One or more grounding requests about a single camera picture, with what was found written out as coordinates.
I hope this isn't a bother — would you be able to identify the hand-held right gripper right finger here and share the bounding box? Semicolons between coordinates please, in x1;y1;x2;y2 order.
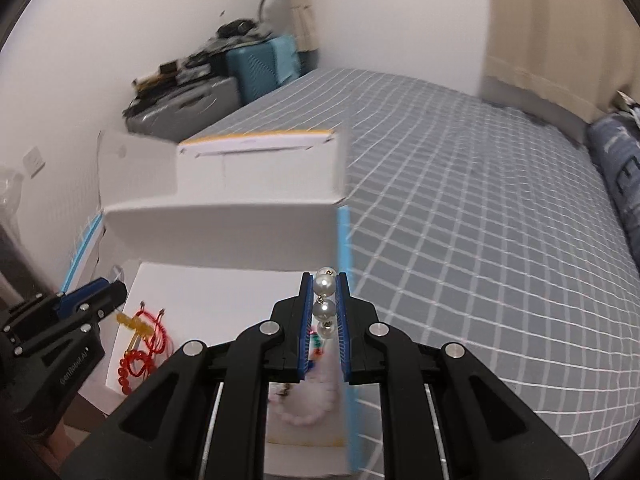
336;272;591;480

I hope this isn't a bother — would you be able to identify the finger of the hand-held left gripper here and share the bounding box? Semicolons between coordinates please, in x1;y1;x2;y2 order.
14;281;129;362
10;277;111;318

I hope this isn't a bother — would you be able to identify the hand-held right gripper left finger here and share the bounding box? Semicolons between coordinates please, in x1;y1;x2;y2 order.
70;272;315;480

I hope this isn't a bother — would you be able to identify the yellow bead bracelet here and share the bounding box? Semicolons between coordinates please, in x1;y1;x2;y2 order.
116;312;152;356

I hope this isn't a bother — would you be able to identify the white pearl bracelet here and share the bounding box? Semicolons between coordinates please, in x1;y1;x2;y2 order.
311;266;338;341

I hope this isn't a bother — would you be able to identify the red string bracelet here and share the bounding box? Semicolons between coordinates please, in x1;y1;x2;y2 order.
132;302;173;362

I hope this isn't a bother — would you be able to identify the red bead bracelet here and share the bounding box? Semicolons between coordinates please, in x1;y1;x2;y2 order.
116;349;157;397

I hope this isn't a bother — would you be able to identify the pink bead bracelet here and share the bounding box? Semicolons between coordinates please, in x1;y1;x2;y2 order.
269;360;346;427

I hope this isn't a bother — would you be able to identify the white cardboard box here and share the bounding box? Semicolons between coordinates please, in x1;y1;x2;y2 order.
60;127;357;478

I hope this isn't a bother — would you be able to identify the person's left hand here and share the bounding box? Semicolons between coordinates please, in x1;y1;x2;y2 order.
0;400;68;480

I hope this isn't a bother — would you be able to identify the grey plaid bed sheet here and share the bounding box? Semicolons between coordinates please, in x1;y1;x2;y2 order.
200;67;640;480

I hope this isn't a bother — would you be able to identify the grey suitcase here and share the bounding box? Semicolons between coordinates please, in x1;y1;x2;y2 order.
125;77;241;143

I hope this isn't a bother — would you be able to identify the teal suitcase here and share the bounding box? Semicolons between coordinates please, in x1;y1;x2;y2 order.
224;35;303;106

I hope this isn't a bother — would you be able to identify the dark clothes pile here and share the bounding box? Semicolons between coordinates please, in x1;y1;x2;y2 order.
192;20;273;61

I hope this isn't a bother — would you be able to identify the blue patterned pillow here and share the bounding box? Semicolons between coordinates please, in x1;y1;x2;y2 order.
587;112;640;241

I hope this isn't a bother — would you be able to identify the narrow beige curtain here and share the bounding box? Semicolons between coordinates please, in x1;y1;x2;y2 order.
287;0;321;53

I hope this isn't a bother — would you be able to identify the wide beige curtain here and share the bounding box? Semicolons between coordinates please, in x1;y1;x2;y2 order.
480;0;640;126

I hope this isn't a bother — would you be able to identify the white wall socket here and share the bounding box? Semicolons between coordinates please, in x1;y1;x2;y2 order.
22;146;48;178

